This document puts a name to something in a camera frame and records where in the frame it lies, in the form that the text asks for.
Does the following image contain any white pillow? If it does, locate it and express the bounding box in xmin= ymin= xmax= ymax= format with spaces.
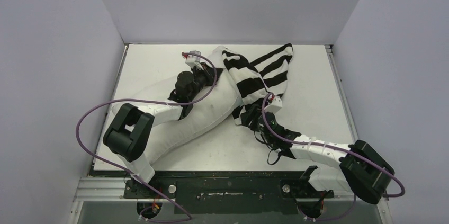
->
xmin=112 ymin=46 xmax=241 ymax=167

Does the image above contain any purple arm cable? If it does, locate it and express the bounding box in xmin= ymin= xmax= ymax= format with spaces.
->
xmin=74 ymin=51 xmax=220 ymax=224
xmin=259 ymin=93 xmax=406 ymax=200

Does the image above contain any black white striped pillowcase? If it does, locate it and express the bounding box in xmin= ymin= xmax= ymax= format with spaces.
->
xmin=221 ymin=43 xmax=294 ymax=126

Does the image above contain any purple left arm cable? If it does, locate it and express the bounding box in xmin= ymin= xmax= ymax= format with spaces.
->
xmin=74 ymin=51 xmax=220 ymax=224

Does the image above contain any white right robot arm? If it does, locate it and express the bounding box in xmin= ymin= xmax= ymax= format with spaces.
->
xmin=240 ymin=106 xmax=394 ymax=204

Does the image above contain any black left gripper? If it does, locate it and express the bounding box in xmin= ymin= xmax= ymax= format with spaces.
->
xmin=188 ymin=62 xmax=222 ymax=101

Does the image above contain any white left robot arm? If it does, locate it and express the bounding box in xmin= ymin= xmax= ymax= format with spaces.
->
xmin=103 ymin=62 xmax=223 ymax=198

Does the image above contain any black metal base rail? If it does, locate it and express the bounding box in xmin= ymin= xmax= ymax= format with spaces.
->
xmin=76 ymin=169 xmax=388 ymax=224

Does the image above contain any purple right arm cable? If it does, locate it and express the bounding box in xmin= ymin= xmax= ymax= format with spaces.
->
xmin=259 ymin=93 xmax=406 ymax=200

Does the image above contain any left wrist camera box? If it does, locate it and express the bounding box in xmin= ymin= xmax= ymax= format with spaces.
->
xmin=182 ymin=50 xmax=201 ymax=68

